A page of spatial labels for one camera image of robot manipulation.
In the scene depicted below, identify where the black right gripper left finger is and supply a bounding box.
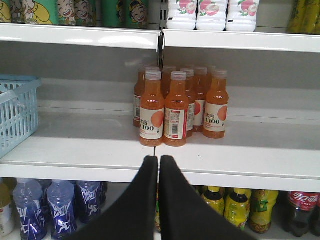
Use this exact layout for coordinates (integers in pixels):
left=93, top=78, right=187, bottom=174
left=65, top=156, right=159, bottom=240

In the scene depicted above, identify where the light blue plastic basket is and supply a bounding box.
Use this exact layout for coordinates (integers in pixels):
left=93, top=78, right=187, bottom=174
left=0, top=74, right=42, bottom=157

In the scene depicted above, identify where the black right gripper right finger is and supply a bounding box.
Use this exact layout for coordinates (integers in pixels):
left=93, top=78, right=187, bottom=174
left=159, top=155, right=254, bottom=240

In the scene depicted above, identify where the yellow lemon tea bottle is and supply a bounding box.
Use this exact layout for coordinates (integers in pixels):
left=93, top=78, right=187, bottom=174
left=248, top=189, right=279, bottom=234
left=224, top=188, right=251, bottom=231
left=202, top=186, right=225, bottom=216

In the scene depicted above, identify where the white peach drink bottle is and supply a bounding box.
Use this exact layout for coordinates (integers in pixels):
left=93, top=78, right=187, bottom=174
left=225, top=0, right=260, bottom=33
left=166, top=0, right=198, bottom=30
left=196, top=0, right=228, bottom=31

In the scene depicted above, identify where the plastic cola bottle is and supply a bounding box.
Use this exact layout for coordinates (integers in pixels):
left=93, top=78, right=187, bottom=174
left=283, top=191, right=320, bottom=237

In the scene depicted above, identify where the white metal shelf unit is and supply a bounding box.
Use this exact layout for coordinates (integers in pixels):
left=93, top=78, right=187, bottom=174
left=0, top=23, right=320, bottom=192

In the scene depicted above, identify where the orange vitamin drink bottle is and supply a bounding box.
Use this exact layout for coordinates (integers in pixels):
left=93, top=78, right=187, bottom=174
left=0, top=177, right=15, bottom=240

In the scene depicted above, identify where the blue sports drink bottle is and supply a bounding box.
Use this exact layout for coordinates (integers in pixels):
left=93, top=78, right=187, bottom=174
left=47, top=179, right=77, bottom=240
left=76, top=181, right=102, bottom=224
left=13, top=178, right=48, bottom=240

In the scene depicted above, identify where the orange C100 juice bottle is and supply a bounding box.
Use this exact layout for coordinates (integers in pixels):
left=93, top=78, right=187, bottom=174
left=163, top=71, right=189, bottom=147
left=139, top=69, right=165, bottom=147
left=203, top=69, right=229, bottom=139

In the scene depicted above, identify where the green cartoon drink can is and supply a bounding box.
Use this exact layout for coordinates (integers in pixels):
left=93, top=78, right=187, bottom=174
left=125, top=0, right=149, bottom=30
left=57, top=0, right=76, bottom=26

